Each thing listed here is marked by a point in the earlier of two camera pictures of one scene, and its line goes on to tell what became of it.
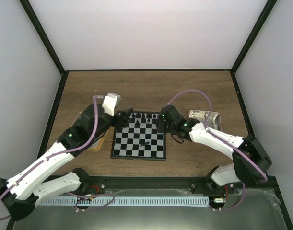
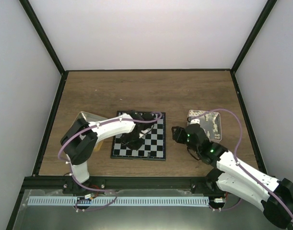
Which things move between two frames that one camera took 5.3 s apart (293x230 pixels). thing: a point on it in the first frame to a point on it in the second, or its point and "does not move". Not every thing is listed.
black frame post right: x=269 y=6 does not move
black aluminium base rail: x=171 y=181 does not move
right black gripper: x=160 y=128 to x=178 y=136
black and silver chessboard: x=140 y=139 does not move
